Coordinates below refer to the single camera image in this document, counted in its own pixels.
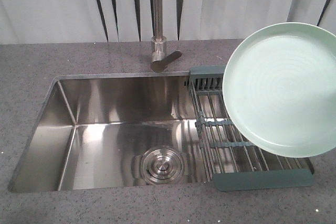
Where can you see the white pleated curtain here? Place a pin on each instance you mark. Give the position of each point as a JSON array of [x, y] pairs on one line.
[[58, 21]]

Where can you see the stainless steel faucet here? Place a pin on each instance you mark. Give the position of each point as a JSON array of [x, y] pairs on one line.
[[160, 58]]

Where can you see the light green ceramic plate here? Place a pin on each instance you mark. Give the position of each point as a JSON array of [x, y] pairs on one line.
[[279, 89]]

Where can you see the round steel sink drain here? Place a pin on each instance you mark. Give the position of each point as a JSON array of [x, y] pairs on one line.
[[162, 165]]

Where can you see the green steel dish rack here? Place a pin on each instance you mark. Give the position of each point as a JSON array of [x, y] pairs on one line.
[[232, 162]]

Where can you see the stainless steel sink basin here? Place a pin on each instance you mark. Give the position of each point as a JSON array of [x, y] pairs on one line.
[[93, 130]]

